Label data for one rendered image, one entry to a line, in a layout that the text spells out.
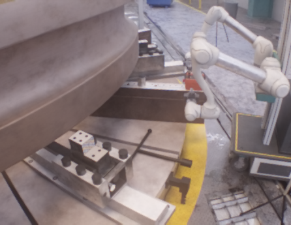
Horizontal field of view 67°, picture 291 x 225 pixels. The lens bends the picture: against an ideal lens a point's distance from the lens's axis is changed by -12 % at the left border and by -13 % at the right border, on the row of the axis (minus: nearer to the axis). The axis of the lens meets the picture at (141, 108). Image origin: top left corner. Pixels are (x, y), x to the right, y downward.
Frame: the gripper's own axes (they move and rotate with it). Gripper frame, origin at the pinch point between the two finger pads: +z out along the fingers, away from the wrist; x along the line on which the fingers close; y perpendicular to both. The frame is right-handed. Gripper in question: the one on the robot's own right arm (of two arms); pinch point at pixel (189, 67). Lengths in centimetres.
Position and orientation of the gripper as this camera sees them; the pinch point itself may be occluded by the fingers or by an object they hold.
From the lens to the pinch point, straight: 249.9
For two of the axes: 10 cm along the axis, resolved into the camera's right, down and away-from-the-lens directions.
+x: 9.8, 0.6, -1.7
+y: -0.4, -8.5, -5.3
